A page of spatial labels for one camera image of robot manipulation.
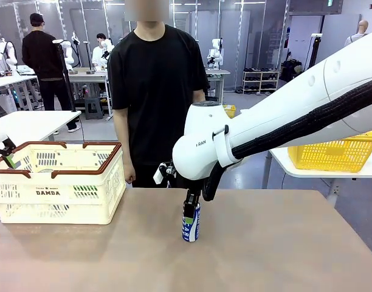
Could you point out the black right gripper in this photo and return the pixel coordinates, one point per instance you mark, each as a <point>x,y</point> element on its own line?
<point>194,187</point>

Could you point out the blue white Pocari Sweat can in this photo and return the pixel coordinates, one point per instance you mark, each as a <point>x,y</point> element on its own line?
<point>195,234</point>

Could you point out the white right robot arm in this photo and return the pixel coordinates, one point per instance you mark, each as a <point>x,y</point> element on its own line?
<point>280,100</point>

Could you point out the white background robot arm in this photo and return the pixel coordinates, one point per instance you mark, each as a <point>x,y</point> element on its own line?
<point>9,54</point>
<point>216,51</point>
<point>108,48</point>
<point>67,50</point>

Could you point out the person's right forearm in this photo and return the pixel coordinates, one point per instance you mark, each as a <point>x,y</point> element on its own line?
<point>123,149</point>

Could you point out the cream shopping basket brown rim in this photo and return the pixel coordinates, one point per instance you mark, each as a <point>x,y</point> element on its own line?
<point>67,207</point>

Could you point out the small yellow floor basket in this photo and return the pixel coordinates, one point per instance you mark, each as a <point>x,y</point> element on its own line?
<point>230,110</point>

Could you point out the white table under yellow basket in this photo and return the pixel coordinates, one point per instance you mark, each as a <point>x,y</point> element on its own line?
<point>325,175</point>

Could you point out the yellow plastic shopping basket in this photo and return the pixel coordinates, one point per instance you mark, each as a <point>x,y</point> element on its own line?
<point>335,155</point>

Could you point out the person's right hand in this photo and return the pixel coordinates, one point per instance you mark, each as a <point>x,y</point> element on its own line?
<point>129,175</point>

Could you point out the thin black tripod pole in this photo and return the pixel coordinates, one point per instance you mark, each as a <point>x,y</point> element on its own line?
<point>66,79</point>

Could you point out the dark grey step stool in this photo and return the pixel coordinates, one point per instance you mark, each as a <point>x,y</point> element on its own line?
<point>94,108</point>

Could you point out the background person in black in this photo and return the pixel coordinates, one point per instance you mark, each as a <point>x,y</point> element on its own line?
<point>44,61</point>

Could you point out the grey background workbench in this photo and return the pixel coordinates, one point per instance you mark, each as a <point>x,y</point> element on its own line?
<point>85,74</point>

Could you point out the person's black-clad body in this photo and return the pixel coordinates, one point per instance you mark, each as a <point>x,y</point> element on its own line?
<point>155,91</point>

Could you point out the grey desk with robot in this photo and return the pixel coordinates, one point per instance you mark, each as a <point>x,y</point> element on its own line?
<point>218,83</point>

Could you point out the seated person in white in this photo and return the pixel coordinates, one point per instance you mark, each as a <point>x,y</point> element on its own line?
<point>98,54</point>

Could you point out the white shoe rack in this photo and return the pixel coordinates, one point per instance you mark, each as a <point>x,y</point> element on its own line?
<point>262,80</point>

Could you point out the pile of dark bags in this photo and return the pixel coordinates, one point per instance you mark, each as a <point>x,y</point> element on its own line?
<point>290,70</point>

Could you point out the black tripod pole white head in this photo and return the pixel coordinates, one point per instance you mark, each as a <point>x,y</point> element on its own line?
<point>313,51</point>

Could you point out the mannequin with grey apron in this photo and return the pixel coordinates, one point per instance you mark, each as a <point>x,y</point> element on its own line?
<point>357,32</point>

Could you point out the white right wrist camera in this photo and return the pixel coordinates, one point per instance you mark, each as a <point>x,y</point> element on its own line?
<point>160,175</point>

